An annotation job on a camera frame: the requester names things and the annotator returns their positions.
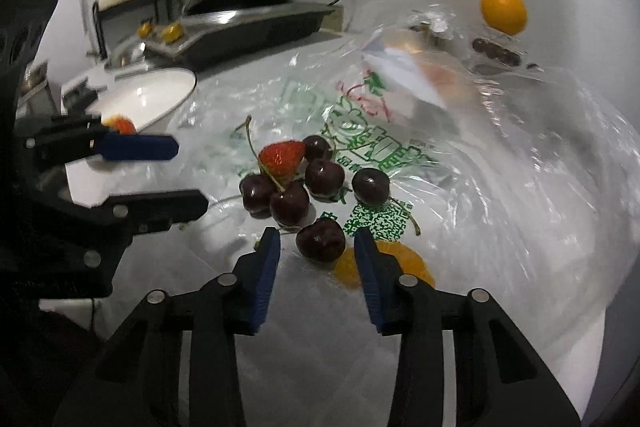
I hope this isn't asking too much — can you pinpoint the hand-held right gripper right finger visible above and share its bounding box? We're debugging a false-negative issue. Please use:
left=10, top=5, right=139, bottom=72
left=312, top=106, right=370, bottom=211
left=354, top=227, right=583, bottom=427

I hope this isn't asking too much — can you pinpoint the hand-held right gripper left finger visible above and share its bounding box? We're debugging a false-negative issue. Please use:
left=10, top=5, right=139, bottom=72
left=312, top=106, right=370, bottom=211
left=52, top=227, right=282, bottom=427

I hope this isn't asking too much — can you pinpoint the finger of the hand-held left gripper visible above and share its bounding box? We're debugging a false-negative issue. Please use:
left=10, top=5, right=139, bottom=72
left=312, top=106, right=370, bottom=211
left=70, top=189, right=209, bottom=278
left=15, top=114, right=180, bottom=165

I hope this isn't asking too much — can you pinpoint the red strawberry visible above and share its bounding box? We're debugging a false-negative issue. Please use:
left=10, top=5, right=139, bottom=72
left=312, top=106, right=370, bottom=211
left=102, top=117, right=137, bottom=136
left=258, top=140, right=307, bottom=182

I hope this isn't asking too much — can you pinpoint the peeled orange segment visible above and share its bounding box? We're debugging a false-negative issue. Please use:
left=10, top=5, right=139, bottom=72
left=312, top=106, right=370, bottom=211
left=332, top=239, right=437, bottom=290

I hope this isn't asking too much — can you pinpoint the white bowl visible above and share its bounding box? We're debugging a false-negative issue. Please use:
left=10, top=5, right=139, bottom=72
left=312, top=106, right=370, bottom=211
left=87, top=68, right=198, bottom=134

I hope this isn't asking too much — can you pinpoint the black metal rack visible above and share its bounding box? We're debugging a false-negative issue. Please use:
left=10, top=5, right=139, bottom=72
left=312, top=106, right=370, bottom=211
left=92, top=0, right=168, bottom=58

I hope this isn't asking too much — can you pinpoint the clear printed plastic bag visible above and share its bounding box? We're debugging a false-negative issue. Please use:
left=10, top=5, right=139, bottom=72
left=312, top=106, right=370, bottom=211
left=165, top=0, right=640, bottom=358

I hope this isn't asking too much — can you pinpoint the black induction cooker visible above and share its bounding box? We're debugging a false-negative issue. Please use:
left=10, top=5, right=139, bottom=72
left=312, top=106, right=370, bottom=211
left=145, top=2, right=341, bottom=72

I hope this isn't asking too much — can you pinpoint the crumpled clear plastic wrap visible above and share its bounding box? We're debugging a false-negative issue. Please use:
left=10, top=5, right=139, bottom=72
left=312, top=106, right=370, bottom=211
left=407, top=4, right=456, bottom=38

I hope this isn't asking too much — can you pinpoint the whole orange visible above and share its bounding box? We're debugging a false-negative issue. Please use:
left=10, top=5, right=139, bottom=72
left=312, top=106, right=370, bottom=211
left=480, top=0, right=529, bottom=35

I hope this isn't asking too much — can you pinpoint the dark bead string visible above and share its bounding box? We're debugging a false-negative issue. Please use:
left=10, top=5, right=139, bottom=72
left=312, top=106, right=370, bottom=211
left=472, top=37, right=523, bottom=66

